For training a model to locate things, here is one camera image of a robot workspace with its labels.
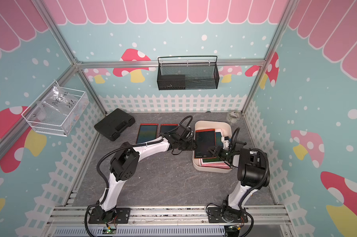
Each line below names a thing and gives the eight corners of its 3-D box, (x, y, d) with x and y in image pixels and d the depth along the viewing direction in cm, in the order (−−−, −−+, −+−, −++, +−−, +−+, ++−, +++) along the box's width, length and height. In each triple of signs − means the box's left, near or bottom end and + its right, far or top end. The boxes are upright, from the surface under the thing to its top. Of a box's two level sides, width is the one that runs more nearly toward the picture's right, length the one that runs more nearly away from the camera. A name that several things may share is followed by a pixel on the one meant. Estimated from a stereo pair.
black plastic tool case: (96, 130, 112) (92, 125, 108) (119, 112, 124) (117, 107, 120) (113, 142, 105) (110, 137, 101) (136, 122, 117) (134, 117, 113)
